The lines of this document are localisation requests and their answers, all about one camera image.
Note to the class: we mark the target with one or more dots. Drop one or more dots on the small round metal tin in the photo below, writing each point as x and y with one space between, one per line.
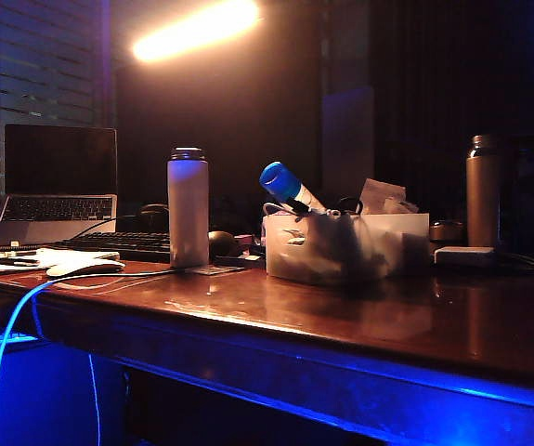
446 231

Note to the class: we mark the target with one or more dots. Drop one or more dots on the large white cabinet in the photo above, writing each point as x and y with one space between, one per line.
47 395

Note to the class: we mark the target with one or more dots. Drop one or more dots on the window blinds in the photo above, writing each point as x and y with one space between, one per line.
39 69

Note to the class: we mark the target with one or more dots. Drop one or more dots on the white computer mouse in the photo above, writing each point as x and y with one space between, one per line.
84 268

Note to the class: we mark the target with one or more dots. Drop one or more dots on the white paper notepad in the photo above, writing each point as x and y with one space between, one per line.
61 255

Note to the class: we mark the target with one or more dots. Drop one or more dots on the black pen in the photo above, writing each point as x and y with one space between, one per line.
14 261

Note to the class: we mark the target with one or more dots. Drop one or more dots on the small pink box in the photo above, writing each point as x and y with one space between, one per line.
244 239

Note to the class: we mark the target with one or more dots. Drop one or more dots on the flat white power brick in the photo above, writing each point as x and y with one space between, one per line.
462 256

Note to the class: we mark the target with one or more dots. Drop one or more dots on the silver laptop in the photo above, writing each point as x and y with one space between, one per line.
61 160

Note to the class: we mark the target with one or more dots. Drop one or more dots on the bright tube lamp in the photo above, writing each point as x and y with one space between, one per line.
191 30

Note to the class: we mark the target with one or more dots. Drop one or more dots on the black computer keyboard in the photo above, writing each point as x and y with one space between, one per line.
121 241

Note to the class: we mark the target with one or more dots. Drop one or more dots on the brown wooden desk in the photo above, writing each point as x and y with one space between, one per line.
294 334

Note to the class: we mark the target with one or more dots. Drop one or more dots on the dark round object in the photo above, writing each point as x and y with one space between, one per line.
221 244

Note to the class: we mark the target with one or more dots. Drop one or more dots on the crumpled white paper packet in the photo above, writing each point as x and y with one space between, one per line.
379 195

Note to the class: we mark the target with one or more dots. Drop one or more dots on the translucent plastic box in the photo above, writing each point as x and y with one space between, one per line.
386 241

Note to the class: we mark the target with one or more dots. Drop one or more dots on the dark bulky bag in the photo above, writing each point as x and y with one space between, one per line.
530 213

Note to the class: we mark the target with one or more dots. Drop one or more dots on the printed card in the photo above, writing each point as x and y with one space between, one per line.
214 270

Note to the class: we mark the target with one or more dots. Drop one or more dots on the brown metal thermos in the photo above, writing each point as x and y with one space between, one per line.
483 195

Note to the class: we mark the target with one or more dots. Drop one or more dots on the blue capped liquid glue bottle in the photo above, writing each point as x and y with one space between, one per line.
278 181

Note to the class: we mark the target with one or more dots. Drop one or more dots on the dark curtain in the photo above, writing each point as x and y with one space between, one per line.
457 69

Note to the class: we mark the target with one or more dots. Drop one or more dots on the white drinking bottle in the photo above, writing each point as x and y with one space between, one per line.
187 213

